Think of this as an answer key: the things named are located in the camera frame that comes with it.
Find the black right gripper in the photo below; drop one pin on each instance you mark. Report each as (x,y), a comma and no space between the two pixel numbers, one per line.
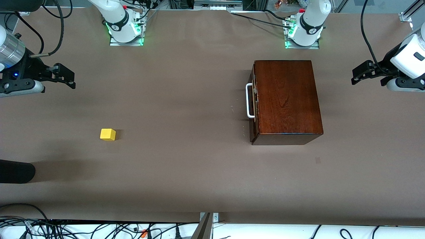
(29,68)

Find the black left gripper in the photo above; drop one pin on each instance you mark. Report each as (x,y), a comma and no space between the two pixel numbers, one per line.
(384,63)

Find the yellow wooden block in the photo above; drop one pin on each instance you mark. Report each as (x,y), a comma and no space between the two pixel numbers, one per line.
(108,134)

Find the light wooden drawer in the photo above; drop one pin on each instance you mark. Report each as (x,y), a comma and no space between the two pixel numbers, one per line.
(255,74)

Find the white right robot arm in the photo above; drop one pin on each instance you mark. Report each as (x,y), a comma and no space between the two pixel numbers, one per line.
(121,23)

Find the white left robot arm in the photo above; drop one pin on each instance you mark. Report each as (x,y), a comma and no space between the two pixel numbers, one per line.
(310,23)

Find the dark brown wooden cabinet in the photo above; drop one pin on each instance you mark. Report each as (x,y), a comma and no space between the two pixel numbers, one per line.
(287,96)

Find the black foam-covered pole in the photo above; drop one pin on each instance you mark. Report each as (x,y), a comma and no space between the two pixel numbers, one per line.
(16,171)

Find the grey socket strip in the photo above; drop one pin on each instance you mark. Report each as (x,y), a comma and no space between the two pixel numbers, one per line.
(217,5)

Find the dark grey metal beam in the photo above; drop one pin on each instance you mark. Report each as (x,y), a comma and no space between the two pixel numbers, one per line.
(203,230)

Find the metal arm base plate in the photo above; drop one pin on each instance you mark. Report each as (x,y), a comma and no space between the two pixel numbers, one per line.
(114,43)
(313,46)

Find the silver metal corner bracket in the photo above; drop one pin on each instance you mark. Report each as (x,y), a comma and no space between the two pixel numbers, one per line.
(215,217)

